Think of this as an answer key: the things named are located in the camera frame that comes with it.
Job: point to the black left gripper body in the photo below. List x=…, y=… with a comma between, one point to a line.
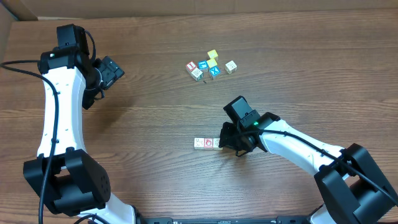
x=112, y=72

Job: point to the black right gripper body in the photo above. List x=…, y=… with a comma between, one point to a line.
x=227, y=140

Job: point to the yellow framed wooden block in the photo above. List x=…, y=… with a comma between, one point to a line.
x=216, y=144

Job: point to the red O wooden block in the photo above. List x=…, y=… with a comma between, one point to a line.
x=208, y=143

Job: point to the plain wooden block green side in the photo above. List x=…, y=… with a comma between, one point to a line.
x=199, y=143

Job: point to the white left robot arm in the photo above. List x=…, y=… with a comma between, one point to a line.
x=65, y=177

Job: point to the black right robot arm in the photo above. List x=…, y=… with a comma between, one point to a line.
x=352, y=186

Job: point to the plain wooden block red print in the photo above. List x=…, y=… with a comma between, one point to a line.
x=230, y=67

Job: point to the blue X wooden block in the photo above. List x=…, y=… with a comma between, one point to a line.
x=214, y=72

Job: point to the green C wooden block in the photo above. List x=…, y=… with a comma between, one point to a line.
x=196, y=74

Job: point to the red I wooden block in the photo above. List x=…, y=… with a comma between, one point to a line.
x=190, y=66

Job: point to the yellow top middle block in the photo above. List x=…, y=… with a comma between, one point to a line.
x=211, y=63

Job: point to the blue L wooden block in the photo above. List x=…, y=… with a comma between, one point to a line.
x=203, y=66

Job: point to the yellow top far block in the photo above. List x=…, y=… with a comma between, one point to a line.
x=212, y=55

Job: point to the brown cardboard backdrop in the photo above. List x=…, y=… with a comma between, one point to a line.
x=29, y=10

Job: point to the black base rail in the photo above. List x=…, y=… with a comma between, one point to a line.
x=275, y=220

